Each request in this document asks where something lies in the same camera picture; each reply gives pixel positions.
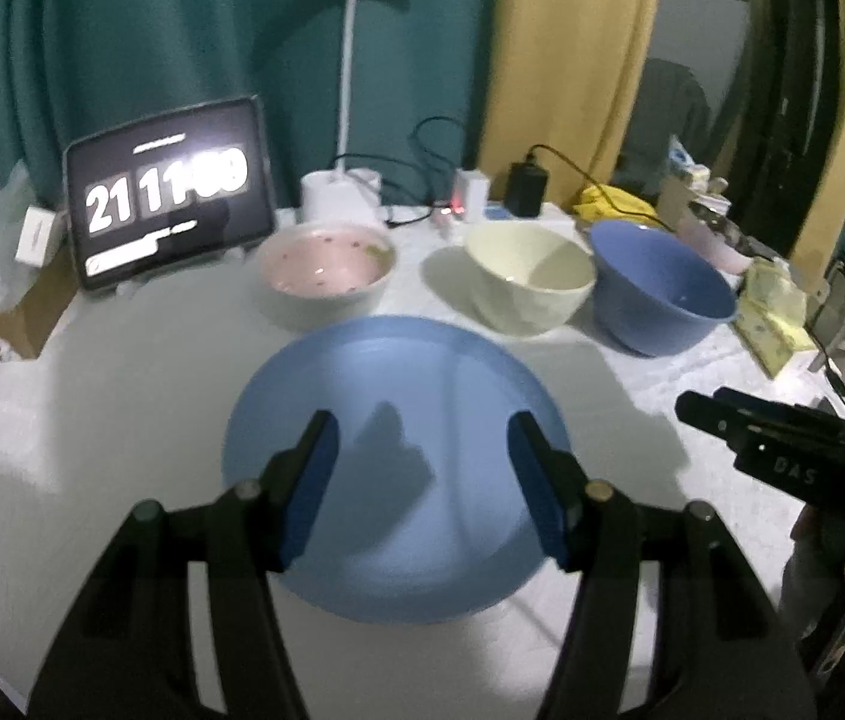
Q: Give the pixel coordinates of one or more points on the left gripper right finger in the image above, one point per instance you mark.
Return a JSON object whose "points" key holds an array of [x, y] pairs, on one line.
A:
{"points": [[720, 652]]}

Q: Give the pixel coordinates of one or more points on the yellow curtain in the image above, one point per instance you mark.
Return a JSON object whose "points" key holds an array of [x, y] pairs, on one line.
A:
{"points": [[564, 73]]}

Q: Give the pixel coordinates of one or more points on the cardboard box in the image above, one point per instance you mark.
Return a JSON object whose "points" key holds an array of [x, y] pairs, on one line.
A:
{"points": [[25, 329]]}

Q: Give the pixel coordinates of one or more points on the large blue bowl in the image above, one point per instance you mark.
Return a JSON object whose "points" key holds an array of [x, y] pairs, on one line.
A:
{"points": [[655, 295]]}

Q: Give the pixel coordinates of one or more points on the pink bowl in stack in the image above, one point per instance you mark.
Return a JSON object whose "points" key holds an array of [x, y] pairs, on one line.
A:
{"points": [[712, 247]]}

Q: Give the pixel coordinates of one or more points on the small white box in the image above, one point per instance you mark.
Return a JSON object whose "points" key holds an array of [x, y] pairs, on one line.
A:
{"points": [[39, 237]]}

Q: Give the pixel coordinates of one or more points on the white phone charger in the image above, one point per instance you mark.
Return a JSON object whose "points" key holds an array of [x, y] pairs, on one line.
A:
{"points": [[469, 195]]}

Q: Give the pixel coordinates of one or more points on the white perforated basket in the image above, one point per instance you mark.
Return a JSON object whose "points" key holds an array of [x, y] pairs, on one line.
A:
{"points": [[691, 184]]}

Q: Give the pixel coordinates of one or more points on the white power strip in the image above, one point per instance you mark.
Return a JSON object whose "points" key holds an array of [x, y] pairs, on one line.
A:
{"points": [[453, 225]]}

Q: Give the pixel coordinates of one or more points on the yellow snack bag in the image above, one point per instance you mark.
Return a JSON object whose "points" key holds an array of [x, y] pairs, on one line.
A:
{"points": [[606, 202]]}

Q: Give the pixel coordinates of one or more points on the person right hand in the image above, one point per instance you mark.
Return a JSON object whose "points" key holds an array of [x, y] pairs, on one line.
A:
{"points": [[816, 570]]}

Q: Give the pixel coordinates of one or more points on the blue plate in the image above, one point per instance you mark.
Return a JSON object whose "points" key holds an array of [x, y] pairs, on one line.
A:
{"points": [[423, 520]]}

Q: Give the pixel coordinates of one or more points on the tablet showing clock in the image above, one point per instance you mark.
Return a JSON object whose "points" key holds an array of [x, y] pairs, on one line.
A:
{"points": [[152, 194]]}

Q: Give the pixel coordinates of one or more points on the cream bowl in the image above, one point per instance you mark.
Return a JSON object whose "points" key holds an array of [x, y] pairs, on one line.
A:
{"points": [[527, 279]]}

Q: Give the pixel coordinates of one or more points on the black power adapter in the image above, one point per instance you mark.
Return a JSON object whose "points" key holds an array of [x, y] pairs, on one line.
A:
{"points": [[526, 187]]}

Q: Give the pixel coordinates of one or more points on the yellow tissue box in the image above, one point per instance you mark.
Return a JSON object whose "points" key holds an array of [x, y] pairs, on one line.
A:
{"points": [[771, 318]]}

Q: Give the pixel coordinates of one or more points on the pink strawberry bowl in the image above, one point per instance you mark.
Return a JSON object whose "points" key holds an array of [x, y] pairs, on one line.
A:
{"points": [[314, 274]]}

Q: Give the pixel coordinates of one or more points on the teal curtain left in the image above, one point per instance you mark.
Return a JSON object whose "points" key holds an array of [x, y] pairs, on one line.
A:
{"points": [[72, 68]]}

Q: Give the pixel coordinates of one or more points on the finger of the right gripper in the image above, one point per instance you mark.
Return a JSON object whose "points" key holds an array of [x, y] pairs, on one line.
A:
{"points": [[724, 415], [795, 416]]}

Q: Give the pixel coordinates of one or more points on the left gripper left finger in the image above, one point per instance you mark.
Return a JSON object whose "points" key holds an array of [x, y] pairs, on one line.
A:
{"points": [[124, 648]]}

